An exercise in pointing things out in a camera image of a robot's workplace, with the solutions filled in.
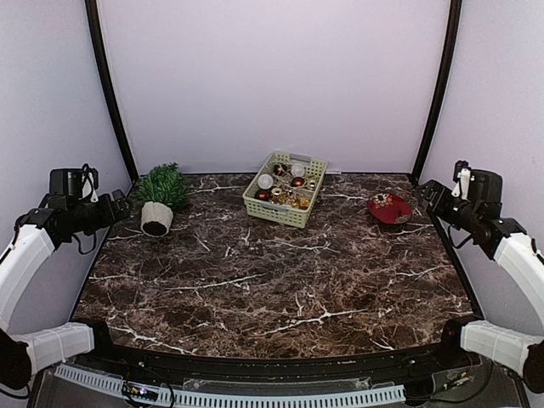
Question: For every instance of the black front table rail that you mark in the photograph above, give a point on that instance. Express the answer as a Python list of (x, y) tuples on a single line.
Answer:
[(410, 364)]

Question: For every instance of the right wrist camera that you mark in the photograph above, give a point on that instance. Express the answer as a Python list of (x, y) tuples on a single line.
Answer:
[(461, 178)]

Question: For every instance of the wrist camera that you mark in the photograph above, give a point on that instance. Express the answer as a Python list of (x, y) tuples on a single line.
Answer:
[(461, 178), (74, 185)]

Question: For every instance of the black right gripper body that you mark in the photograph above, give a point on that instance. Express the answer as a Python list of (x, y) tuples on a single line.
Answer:
[(434, 193)]

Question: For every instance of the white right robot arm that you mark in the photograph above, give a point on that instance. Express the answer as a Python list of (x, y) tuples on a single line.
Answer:
[(507, 282)]

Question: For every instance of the pale green perforated basket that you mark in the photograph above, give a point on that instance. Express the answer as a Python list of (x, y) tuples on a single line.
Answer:
[(296, 203)]

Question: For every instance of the left black frame post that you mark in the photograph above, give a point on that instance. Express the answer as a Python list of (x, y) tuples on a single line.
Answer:
[(101, 61)]

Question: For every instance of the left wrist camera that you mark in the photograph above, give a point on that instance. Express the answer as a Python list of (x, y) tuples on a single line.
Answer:
[(74, 185)]

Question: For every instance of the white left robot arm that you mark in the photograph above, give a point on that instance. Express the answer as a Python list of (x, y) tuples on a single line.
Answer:
[(37, 235)]

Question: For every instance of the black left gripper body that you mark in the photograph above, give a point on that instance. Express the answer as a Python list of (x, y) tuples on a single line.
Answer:
[(116, 204)]

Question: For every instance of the white slotted cable duct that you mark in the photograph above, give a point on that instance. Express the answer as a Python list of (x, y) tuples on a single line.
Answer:
[(141, 394)]

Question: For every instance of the gold shiny bauble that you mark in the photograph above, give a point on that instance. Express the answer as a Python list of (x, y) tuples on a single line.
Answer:
[(275, 194)]

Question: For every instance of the small green christmas tree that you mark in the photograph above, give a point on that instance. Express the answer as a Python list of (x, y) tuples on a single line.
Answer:
[(162, 191)]

